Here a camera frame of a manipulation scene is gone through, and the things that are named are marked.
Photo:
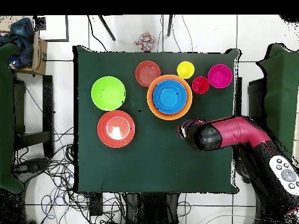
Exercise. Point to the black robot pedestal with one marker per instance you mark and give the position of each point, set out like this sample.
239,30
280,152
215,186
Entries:
151,210

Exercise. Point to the yellow cup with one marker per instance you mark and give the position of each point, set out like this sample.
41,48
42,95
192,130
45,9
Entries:
185,70

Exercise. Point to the wide red bowl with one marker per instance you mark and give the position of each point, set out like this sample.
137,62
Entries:
116,129

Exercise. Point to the pink bowl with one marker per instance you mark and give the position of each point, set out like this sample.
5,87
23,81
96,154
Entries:
220,76

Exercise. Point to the green cloth covered table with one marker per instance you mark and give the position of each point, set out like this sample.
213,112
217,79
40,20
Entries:
5,116
282,81

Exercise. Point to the dark green tablecloth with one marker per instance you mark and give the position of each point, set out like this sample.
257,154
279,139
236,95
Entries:
140,163

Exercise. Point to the large blue bowl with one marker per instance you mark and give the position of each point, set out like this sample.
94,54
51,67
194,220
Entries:
158,108

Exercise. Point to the cardboard box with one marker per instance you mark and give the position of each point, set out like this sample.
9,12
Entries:
39,58

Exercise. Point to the large orange bowl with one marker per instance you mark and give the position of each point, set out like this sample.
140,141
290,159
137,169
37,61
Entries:
163,117

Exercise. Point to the blue cloth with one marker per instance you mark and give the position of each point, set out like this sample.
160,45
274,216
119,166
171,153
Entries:
22,30

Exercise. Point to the black stool frame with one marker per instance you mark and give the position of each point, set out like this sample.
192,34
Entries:
48,105

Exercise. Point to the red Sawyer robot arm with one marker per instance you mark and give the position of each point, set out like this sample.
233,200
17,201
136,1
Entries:
240,130

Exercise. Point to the black tripod leg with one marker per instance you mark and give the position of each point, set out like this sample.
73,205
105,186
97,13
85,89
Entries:
107,28
169,25

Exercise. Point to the black floor frame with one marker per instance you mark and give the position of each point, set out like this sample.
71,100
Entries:
67,28

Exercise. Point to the small red bowl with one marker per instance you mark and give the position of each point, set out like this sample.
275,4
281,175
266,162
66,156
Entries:
147,73

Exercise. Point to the green bowl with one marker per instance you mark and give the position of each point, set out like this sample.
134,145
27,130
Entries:
108,93

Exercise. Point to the red cup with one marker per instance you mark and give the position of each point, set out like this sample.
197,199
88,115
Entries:
200,85

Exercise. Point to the colourful patterned box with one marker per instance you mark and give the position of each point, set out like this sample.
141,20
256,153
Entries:
144,42

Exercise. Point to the black floor box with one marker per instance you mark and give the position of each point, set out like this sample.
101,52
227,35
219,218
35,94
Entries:
96,204

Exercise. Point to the black caster base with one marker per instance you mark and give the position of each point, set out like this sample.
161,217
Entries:
32,165

